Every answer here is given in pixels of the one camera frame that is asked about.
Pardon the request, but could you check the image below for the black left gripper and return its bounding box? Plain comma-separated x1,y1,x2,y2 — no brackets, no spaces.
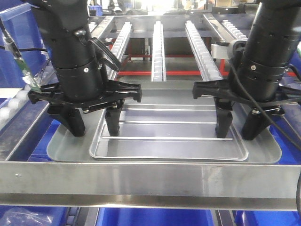
28,80,142,137

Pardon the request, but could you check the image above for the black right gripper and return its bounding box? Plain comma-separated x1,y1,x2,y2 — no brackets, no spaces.
192,79,301,140

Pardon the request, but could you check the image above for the small silver ribbed tray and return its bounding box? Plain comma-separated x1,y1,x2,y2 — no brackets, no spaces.
89,104,248,161

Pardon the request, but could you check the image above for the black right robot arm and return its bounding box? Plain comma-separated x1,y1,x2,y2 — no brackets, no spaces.
192,0,301,140

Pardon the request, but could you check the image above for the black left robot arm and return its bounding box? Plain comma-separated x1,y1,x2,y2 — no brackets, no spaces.
29,0,142,137

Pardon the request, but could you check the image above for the large grey metal tray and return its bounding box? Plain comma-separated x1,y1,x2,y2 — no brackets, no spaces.
47,81,282,164

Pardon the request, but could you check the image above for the blue box lower middle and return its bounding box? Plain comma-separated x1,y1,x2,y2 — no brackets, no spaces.
96,208,214,226

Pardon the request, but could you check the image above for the right white roller track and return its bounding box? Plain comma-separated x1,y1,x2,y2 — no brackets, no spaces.
185,20,223,81

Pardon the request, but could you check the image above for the white roller track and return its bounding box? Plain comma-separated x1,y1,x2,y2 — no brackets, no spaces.
185,20,223,81
151,21,166,82
109,21,134,82

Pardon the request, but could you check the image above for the green circuit board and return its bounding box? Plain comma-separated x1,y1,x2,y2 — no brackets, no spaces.
14,57,41,93

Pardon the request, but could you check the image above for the left white roller track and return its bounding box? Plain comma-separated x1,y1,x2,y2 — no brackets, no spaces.
109,21,134,82

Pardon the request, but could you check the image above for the middle white roller track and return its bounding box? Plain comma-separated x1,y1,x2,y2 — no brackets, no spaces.
151,21,166,82

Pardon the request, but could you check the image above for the far left roller track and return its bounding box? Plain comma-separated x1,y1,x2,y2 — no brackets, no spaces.
0,60,56,130

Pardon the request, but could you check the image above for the far right roller track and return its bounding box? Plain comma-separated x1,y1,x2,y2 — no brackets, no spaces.
222,20,248,41

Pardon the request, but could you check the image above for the lower rack roller track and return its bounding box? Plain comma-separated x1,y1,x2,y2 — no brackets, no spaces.
64,207,80,226

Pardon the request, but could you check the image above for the blue bin lower right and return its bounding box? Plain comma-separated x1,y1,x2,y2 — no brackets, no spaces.
233,210,301,226

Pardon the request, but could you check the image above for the blue bin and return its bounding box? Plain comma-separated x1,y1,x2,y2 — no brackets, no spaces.
233,210,301,226
0,206,68,226
0,3,46,88

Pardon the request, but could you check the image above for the blue bin upper left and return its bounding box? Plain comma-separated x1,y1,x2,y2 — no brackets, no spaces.
0,3,46,88

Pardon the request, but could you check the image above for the blue bin lower left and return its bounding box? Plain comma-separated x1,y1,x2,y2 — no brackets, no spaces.
0,206,68,226

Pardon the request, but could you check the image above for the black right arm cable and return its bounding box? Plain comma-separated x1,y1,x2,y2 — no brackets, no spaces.
229,56,301,212

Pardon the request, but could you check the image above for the red floor frame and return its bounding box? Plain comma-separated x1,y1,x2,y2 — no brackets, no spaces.
117,59,229,76

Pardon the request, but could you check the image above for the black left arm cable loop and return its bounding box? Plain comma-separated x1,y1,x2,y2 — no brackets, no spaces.
88,37,122,73

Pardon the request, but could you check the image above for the steel flow rack frame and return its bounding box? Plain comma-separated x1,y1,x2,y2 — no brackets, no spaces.
0,14,301,211

